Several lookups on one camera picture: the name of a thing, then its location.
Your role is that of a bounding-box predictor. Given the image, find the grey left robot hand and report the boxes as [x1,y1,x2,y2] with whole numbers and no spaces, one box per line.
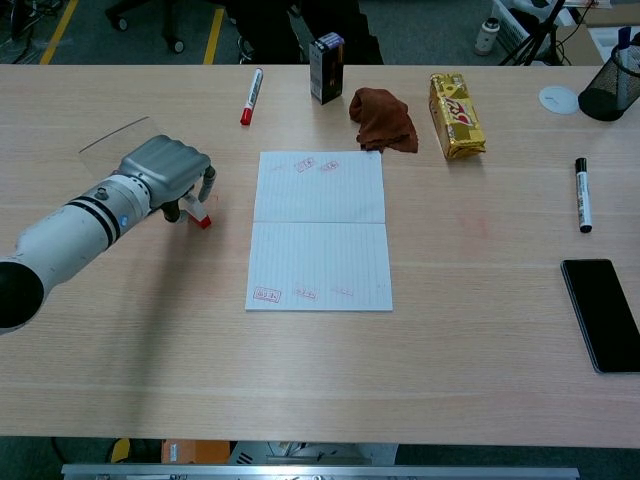
[118,134,219,226]

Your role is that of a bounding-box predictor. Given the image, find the small white red stamp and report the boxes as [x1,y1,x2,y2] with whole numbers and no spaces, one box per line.
[180,192,213,230]

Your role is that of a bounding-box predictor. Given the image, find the light blue lined paper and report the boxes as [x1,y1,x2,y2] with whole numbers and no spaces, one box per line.
[244,150,394,314]

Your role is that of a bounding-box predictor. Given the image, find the red whiteboard marker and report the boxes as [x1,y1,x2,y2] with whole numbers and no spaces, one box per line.
[239,68,265,127]

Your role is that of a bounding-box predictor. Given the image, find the black office chair base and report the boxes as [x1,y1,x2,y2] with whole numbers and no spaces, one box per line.
[103,0,226,54]

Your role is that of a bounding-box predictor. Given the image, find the person in black clothes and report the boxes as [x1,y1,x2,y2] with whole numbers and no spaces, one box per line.
[232,0,385,66]

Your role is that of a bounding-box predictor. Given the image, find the black carton box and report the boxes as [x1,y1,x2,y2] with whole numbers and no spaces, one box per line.
[308,31,346,106]

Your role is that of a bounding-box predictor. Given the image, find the brown crumpled cloth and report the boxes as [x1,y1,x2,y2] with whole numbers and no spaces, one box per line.
[348,87,420,154]

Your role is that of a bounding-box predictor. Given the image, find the orange box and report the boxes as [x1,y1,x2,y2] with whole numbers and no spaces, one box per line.
[160,439,231,466]

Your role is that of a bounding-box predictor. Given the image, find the gold snack package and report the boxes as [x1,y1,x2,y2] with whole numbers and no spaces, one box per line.
[428,72,488,161]

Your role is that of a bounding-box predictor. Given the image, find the white bottle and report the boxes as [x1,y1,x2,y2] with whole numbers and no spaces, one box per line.
[473,17,501,56]

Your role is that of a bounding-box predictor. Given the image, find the black tripod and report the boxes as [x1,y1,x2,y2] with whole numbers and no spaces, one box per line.
[499,0,576,67]

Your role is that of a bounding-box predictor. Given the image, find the white round grommet cover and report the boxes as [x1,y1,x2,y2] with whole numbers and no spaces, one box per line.
[538,85,581,116]

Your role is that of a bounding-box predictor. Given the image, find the black whiteboard marker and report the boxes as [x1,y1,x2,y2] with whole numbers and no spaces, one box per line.
[574,157,595,234]

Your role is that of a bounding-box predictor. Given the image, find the black mesh pen holder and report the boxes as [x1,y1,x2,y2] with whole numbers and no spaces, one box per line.
[577,43,640,122]

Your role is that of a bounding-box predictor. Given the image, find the black smartphone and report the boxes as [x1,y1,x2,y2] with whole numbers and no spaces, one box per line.
[559,258,640,375]

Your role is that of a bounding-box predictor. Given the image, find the aluminium profile rail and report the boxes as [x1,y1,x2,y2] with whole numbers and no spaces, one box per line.
[60,463,581,480]

